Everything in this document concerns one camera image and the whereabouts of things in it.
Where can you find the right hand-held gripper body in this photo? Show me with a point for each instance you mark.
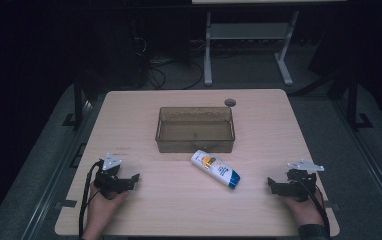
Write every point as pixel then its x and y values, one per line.
pixel 299 185

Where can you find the transparent brown plastic box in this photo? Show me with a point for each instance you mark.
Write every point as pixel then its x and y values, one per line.
pixel 195 131

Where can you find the black metal post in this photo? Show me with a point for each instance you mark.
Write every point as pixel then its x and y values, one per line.
pixel 78 103
pixel 352 100

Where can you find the black wristwatch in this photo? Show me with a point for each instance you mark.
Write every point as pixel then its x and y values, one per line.
pixel 313 231

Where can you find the dark tape strip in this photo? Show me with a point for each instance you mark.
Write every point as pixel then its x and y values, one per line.
pixel 327 204
pixel 68 203

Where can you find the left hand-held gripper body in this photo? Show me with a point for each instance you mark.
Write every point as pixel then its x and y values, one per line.
pixel 110 181

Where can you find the person's right hand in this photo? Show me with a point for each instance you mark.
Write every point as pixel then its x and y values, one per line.
pixel 304 210

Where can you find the white and blue shampoo bottle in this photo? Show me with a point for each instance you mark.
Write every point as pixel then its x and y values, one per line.
pixel 216 168

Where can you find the white metal stand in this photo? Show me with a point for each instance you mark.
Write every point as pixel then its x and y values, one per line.
pixel 245 31

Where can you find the aluminium floor rail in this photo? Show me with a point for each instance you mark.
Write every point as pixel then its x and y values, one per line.
pixel 50 186
pixel 369 160

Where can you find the person's left hand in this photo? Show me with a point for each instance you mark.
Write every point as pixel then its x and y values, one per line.
pixel 104 208

